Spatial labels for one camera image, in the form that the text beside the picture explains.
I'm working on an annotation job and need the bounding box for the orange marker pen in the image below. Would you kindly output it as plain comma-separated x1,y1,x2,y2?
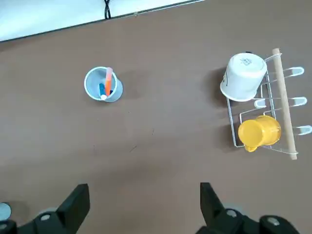
105,67,113,97

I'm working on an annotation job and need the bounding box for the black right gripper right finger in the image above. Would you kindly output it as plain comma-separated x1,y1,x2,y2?
196,182,301,234

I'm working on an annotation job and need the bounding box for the blue marker pen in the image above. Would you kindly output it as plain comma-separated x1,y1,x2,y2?
98,83,114,101

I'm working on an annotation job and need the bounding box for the clear bluish pen cup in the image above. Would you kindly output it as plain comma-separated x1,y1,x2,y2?
83,66,124,103

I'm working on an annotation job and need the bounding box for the white ceramic mug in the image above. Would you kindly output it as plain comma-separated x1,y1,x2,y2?
219,52,268,103

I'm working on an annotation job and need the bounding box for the black hanging cable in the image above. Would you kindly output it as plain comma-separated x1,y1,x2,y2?
104,0,112,20

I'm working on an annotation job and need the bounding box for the orange plastic mug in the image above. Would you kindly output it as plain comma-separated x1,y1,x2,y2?
237,115,282,153

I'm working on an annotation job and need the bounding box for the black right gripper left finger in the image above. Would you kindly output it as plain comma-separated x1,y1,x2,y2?
0,183,91,234

